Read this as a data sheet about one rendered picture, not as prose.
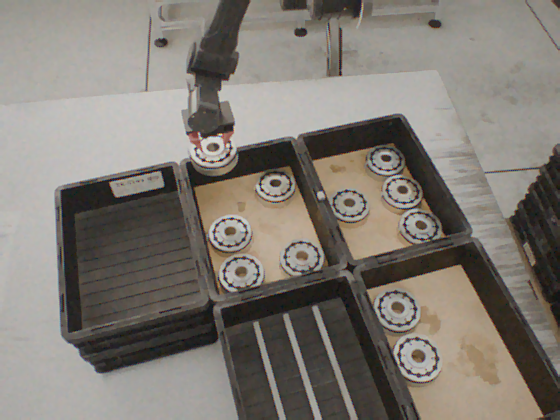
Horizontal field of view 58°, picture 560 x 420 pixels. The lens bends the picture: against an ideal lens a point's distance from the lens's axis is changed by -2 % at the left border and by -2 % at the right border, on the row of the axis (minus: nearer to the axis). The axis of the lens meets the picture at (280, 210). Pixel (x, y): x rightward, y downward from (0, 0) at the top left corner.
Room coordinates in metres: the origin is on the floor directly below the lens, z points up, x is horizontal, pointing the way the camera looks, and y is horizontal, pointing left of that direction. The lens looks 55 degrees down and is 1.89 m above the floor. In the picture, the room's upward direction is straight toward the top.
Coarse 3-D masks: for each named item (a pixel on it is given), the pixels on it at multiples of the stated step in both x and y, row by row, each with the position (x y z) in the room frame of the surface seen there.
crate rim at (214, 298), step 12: (252, 144) 0.87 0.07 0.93; (264, 144) 0.87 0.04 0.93; (276, 144) 0.88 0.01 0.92; (300, 156) 0.84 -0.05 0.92; (180, 168) 0.79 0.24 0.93; (312, 180) 0.76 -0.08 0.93; (312, 192) 0.72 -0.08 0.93; (192, 204) 0.69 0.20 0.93; (192, 216) 0.65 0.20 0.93; (324, 216) 0.65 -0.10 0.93; (336, 240) 0.59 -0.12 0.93; (204, 252) 0.56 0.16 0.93; (336, 252) 0.56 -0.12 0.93; (204, 264) 0.53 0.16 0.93; (336, 264) 0.53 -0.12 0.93; (300, 276) 0.50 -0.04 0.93; (312, 276) 0.50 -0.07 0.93; (252, 288) 0.47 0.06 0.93; (264, 288) 0.47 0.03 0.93; (216, 300) 0.45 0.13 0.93
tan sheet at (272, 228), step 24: (288, 168) 0.88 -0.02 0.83; (216, 192) 0.80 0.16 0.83; (240, 192) 0.80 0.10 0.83; (216, 216) 0.72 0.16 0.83; (264, 216) 0.72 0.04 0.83; (288, 216) 0.72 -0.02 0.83; (264, 240) 0.65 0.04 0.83; (288, 240) 0.65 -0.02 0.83; (312, 240) 0.65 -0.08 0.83; (216, 264) 0.59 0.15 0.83; (264, 264) 0.59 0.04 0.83
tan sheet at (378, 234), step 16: (320, 160) 0.91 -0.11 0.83; (336, 160) 0.91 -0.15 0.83; (352, 160) 0.91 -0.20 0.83; (320, 176) 0.85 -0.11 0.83; (336, 176) 0.85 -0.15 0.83; (352, 176) 0.85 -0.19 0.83; (368, 176) 0.85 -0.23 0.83; (368, 192) 0.80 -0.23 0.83; (384, 208) 0.75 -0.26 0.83; (368, 224) 0.70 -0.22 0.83; (384, 224) 0.70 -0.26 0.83; (352, 240) 0.65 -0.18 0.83; (368, 240) 0.65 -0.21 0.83; (384, 240) 0.65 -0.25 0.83; (352, 256) 0.61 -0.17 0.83
